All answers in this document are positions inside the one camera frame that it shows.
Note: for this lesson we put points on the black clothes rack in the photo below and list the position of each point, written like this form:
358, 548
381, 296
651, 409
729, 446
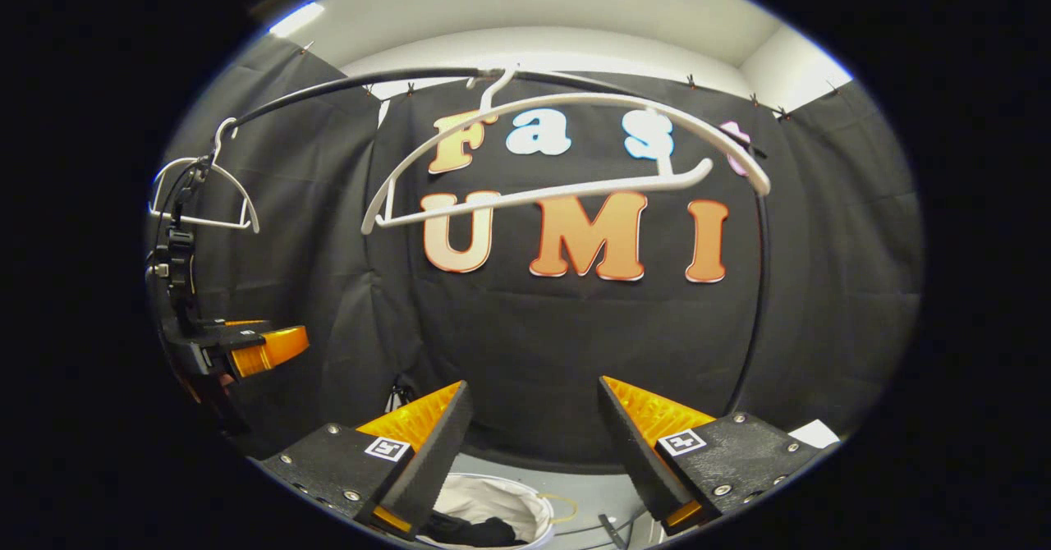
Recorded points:
328, 89

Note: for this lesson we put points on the black knit cardigan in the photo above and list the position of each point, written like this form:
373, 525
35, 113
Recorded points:
484, 532

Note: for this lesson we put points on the small ceiling light panel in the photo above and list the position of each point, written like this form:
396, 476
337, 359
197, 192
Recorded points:
297, 19

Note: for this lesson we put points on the row of black clips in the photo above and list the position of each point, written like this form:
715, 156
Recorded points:
690, 82

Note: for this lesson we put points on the white clothes hanger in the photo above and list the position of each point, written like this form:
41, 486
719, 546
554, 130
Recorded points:
575, 191
205, 222

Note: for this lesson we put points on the white paper sheet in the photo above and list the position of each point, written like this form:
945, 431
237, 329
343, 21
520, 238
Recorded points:
814, 433

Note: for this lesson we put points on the white laundry hamper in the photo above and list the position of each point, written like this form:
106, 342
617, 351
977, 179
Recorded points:
493, 505

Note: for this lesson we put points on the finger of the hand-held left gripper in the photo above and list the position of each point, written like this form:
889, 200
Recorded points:
246, 323
267, 349

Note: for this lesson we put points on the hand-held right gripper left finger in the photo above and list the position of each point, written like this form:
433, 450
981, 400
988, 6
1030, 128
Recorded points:
427, 468

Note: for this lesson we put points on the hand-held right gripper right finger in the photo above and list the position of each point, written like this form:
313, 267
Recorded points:
636, 460

